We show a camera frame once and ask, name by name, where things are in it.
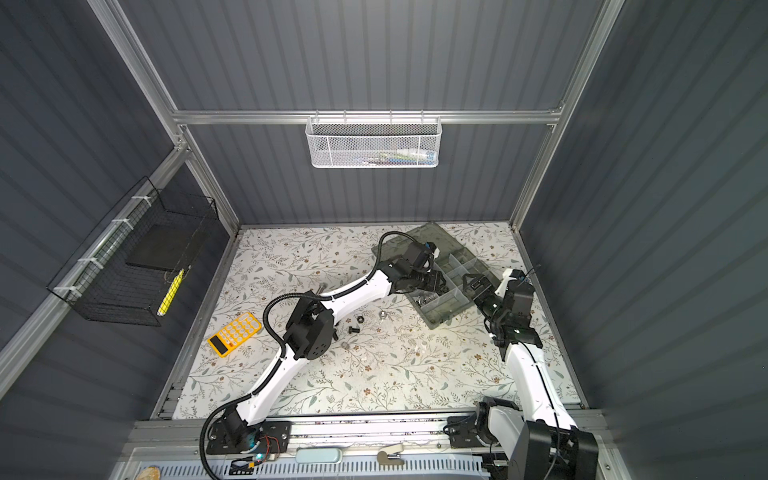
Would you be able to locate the clear green organizer box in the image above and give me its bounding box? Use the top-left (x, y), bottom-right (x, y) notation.
top-left (405, 222), bottom-right (500, 330)

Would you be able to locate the white wire mesh basket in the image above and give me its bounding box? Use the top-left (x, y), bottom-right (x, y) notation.
top-left (305, 117), bottom-right (443, 169)

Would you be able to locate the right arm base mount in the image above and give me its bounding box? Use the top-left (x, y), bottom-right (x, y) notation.
top-left (442, 396), bottom-right (522, 448)

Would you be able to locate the yellow marker in basket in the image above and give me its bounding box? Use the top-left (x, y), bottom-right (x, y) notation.
top-left (157, 269), bottom-right (185, 317)

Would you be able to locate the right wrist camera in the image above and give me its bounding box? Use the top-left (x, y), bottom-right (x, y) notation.
top-left (495, 268), bottom-right (531, 298)

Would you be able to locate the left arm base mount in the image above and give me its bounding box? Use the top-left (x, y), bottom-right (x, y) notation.
top-left (205, 410), bottom-right (293, 456)

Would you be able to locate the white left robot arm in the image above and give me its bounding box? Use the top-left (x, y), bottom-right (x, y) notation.
top-left (220, 232), bottom-right (445, 427)

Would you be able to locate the yellow calculator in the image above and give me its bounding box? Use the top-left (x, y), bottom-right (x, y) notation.
top-left (207, 312), bottom-right (263, 358)

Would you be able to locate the black corrugated cable hose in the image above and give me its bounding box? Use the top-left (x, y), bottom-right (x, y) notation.
top-left (199, 230), bottom-right (421, 480)

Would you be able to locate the black wire wall basket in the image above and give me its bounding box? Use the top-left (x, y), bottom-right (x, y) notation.
top-left (48, 180), bottom-right (219, 327)

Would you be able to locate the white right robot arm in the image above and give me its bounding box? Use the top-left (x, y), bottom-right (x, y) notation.
top-left (462, 269), bottom-right (599, 479)

